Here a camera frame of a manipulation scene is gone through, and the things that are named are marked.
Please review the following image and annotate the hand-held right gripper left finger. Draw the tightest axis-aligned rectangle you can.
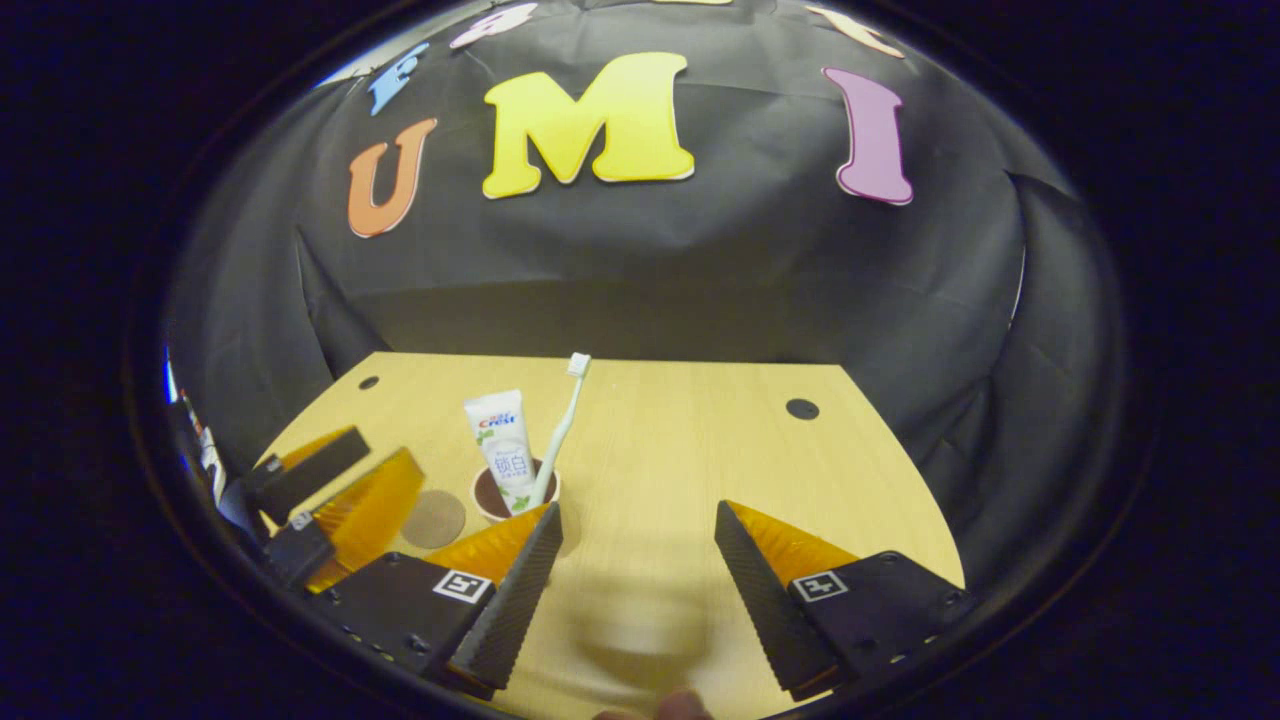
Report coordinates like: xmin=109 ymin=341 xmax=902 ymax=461
xmin=305 ymin=500 xmax=564 ymax=701

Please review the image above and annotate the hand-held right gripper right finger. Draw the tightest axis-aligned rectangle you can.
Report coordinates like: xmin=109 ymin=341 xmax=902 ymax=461
xmin=713 ymin=498 xmax=976 ymax=703

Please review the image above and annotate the round brown coaster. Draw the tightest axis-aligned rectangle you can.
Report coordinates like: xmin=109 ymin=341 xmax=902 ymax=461
xmin=400 ymin=489 xmax=468 ymax=550

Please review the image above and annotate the beige cup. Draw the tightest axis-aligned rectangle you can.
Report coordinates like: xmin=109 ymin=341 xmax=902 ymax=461
xmin=471 ymin=458 xmax=561 ymax=524

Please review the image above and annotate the white toothpaste tube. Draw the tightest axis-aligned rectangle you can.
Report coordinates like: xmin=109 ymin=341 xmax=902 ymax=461
xmin=463 ymin=389 xmax=538 ymax=516

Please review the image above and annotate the pale green toothbrush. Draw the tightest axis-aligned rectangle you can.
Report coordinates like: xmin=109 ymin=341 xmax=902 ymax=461
xmin=528 ymin=352 xmax=593 ymax=506

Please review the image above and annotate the wooden desktop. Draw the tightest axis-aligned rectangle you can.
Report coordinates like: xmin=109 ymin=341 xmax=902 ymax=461
xmin=255 ymin=352 xmax=966 ymax=720

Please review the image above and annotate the white device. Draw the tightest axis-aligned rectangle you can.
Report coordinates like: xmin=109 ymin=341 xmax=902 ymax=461
xmin=165 ymin=350 xmax=229 ymax=506

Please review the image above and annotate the black backdrop cloth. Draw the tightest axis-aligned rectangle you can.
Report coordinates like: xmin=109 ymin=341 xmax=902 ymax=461
xmin=165 ymin=0 xmax=1126 ymax=591

